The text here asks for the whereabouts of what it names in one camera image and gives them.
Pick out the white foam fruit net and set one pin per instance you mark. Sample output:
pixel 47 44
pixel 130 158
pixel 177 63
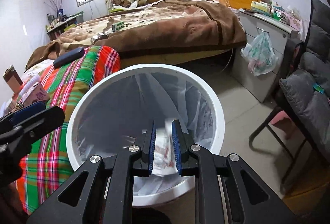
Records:
pixel 34 79

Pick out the dark blue glasses case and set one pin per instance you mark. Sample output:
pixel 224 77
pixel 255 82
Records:
pixel 68 57

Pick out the white trash bin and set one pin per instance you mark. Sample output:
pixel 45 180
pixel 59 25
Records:
pixel 123 106

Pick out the teddy bear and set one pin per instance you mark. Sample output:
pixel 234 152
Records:
pixel 123 3

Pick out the vase with branches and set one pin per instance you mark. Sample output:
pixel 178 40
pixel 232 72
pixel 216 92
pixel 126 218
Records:
pixel 57 7

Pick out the grey cushioned chair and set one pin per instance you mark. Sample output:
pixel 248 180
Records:
pixel 303 89

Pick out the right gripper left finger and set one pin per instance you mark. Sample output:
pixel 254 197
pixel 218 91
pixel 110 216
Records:
pixel 101 189

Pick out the brown blanket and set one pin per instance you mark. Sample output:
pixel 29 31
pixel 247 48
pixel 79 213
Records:
pixel 165 27

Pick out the hanging plastic bag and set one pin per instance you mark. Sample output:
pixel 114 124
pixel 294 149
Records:
pixel 259 55

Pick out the grey bedside cabinet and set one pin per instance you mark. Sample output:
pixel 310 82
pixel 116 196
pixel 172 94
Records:
pixel 253 23

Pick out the small green box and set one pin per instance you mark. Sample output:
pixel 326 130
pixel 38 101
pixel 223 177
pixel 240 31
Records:
pixel 117 26

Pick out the brown pink lidded mug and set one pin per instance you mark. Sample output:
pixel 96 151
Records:
pixel 12 79

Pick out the plaid tablecloth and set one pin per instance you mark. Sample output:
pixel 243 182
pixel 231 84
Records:
pixel 47 166

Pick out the strawberry milk carton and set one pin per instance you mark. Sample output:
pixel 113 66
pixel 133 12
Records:
pixel 35 94

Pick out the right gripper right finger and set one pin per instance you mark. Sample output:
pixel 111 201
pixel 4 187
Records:
pixel 227 189

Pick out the cluttered shelf desk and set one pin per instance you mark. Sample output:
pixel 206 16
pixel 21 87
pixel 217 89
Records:
pixel 56 29

